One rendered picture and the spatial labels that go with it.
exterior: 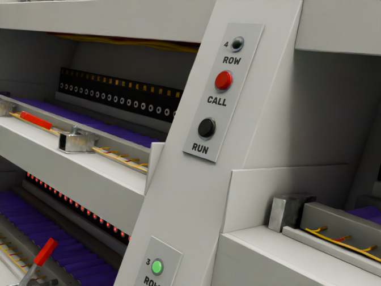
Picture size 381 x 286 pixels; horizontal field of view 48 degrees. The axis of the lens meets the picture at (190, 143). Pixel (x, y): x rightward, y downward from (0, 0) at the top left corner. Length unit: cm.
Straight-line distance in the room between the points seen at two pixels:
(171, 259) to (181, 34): 22
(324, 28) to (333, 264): 17
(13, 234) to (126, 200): 35
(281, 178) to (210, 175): 6
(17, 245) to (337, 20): 56
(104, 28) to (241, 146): 29
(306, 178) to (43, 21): 48
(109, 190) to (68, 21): 29
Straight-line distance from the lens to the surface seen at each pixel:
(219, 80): 37
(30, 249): 69
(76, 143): 55
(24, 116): 52
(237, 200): 34
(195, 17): 44
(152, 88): 70
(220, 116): 36
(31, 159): 61
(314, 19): 36
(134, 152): 51
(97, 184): 47
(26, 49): 98
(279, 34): 36
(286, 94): 36
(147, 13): 51
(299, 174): 40
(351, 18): 35
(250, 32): 38
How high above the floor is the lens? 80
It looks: 2 degrees up
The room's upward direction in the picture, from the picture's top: 20 degrees clockwise
